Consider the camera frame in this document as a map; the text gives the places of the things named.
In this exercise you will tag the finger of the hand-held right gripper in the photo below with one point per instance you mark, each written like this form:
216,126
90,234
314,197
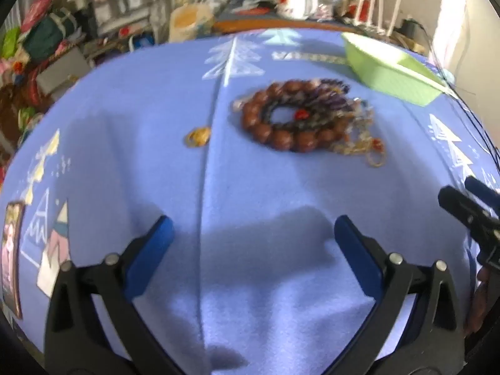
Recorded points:
482,189
457,205

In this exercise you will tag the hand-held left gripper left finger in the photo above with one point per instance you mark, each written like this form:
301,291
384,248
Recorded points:
155,250

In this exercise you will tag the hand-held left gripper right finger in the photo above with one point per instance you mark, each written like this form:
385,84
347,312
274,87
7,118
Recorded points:
356,258

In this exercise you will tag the small gold pendant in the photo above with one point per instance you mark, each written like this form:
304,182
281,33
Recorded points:
198,136

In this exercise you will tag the green plastic tray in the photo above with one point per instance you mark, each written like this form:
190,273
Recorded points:
390,70

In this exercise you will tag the person's right hand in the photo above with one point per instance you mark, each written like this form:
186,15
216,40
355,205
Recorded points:
477,300

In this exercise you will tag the blue printed blanket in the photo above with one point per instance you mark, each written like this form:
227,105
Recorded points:
254,265

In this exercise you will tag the photo card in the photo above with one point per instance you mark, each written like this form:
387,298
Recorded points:
11,259

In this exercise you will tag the grey cardboard box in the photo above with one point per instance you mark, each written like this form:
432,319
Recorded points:
62,73

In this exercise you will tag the white stick rack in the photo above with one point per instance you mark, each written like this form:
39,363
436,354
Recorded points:
377,6

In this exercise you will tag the dark green bag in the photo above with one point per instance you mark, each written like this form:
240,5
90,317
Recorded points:
49,35

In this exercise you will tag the white mug red print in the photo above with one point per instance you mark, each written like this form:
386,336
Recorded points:
293,3

